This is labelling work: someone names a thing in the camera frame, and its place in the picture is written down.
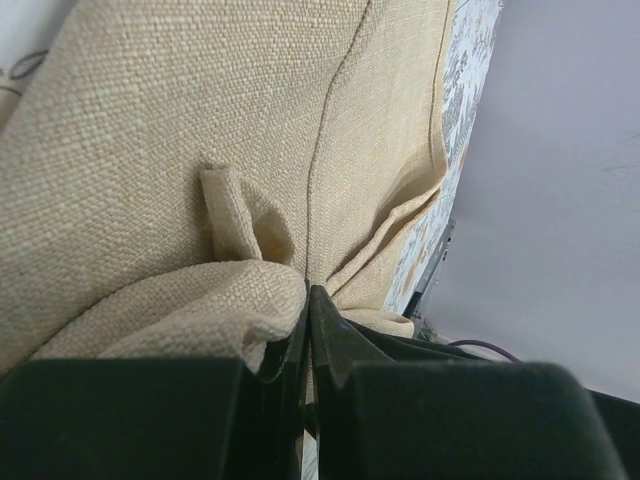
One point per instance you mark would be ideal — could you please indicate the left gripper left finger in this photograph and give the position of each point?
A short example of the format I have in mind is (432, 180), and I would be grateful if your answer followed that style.
(157, 418)

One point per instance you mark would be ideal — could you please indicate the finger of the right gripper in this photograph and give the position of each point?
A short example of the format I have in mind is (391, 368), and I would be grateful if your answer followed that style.
(390, 340)

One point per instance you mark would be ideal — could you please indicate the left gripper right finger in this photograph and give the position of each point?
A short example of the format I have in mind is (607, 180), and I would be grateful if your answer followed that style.
(449, 420)

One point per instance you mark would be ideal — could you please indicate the beige cloth napkin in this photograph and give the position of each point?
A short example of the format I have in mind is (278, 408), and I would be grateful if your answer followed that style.
(179, 172)

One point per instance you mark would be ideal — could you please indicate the floral tablecloth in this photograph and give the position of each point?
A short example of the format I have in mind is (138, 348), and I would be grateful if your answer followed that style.
(28, 36)

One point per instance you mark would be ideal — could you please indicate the aluminium frame rail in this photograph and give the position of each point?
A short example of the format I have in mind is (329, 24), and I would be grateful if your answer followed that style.
(419, 304)

